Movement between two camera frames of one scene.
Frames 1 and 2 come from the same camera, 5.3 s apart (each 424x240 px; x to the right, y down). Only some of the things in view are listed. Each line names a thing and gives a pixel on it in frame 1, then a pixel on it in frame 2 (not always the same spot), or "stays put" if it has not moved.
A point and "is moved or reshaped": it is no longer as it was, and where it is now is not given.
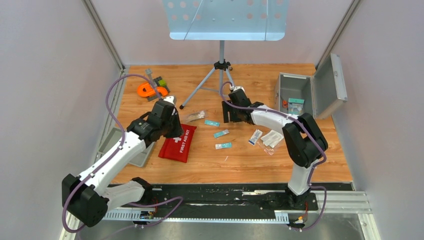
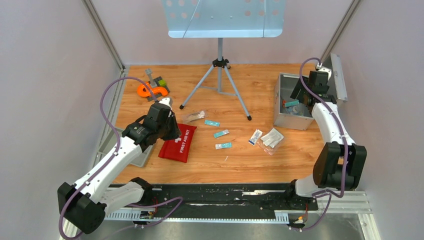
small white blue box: x=255 y=137 stays put
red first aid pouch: x=177 y=149 stays put
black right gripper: x=227 y=108 to x=297 y=93
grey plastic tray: x=109 y=136 stays put
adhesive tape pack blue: x=295 y=106 is moved or reshaped
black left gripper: x=178 y=130 stays put
